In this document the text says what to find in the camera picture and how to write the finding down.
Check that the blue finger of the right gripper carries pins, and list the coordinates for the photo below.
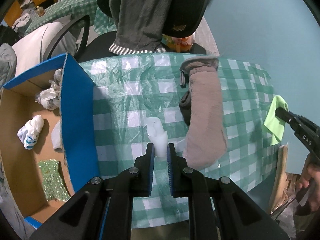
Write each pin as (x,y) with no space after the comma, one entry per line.
(287,116)

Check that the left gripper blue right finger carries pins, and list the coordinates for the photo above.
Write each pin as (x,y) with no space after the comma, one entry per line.
(176,164)

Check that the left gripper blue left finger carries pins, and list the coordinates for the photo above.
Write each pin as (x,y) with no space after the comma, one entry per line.
(143,179)

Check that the light green cloth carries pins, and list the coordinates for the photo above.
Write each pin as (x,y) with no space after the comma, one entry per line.
(272,124)

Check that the grey fleece mitten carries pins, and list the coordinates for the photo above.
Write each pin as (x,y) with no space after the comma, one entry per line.
(201,107)

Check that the small white sock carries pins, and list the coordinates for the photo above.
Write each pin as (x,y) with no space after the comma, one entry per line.
(157,135)

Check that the white cloth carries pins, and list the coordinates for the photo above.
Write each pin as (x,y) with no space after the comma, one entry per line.
(29,133)

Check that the patterned cloth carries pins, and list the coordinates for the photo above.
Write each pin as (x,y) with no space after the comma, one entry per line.
(50,98)

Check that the person right hand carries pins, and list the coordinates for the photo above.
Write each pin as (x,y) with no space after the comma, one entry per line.
(310,172)

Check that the green sparkly cloth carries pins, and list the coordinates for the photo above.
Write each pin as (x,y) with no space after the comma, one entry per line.
(52,181)

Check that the green checkered tablecloth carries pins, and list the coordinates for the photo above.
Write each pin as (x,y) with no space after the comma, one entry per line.
(130,89)

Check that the grey cloth in box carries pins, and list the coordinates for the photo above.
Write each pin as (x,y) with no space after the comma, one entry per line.
(56,138)

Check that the blue cardboard box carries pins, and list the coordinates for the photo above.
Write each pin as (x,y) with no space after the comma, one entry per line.
(79,162)

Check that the orange toy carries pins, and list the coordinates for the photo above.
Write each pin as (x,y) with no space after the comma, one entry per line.
(179,45)

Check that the black office chair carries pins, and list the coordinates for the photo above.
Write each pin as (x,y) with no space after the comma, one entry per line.
(98,48)

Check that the black jacket on chair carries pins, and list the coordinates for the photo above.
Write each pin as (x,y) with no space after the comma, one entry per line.
(184,17)

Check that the grey quilted blanket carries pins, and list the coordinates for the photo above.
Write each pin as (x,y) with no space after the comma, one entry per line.
(8,63)

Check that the far green checkered table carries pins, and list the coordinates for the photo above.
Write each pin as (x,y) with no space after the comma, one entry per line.
(101,23)

